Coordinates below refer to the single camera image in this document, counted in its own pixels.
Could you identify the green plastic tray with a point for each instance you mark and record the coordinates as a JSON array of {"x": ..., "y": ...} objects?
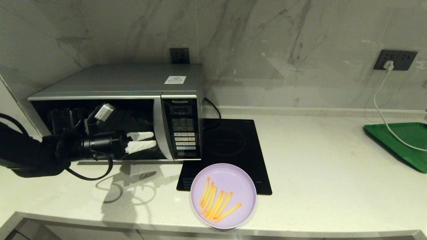
[{"x": 412, "y": 133}]

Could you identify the black induction cooktop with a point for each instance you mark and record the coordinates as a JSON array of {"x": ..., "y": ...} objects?
[{"x": 233, "y": 143}]

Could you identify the wide black wall socket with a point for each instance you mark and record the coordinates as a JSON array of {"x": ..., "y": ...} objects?
[{"x": 403, "y": 60}]

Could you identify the silver Panasonic microwave oven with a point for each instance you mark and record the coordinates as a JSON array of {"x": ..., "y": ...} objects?
[{"x": 116, "y": 78}]

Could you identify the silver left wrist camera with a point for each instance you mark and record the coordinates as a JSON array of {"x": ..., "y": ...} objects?
[{"x": 105, "y": 112}]

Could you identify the white warning sticker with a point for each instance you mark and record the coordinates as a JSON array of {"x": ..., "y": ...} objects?
[{"x": 175, "y": 80}]

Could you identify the small black wall socket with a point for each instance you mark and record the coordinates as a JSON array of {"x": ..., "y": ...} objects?
[{"x": 179, "y": 56}]

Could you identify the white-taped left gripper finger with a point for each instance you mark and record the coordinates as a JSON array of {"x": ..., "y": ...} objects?
[
  {"x": 141, "y": 136},
  {"x": 141, "y": 146}
]

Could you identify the yellow french fry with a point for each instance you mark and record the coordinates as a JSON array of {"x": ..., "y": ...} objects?
[
  {"x": 220, "y": 205},
  {"x": 205, "y": 190},
  {"x": 225, "y": 202},
  {"x": 228, "y": 211},
  {"x": 208, "y": 195},
  {"x": 211, "y": 200},
  {"x": 217, "y": 203}
]

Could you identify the dark glass microwave door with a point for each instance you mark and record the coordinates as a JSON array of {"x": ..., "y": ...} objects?
[{"x": 146, "y": 113}]

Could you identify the white power plug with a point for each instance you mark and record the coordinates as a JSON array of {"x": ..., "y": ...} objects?
[{"x": 388, "y": 65}]

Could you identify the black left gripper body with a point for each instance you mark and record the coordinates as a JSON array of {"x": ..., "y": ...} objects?
[{"x": 106, "y": 145}]

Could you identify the purple round plate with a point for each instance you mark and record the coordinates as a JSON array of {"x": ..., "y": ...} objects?
[{"x": 233, "y": 180}]

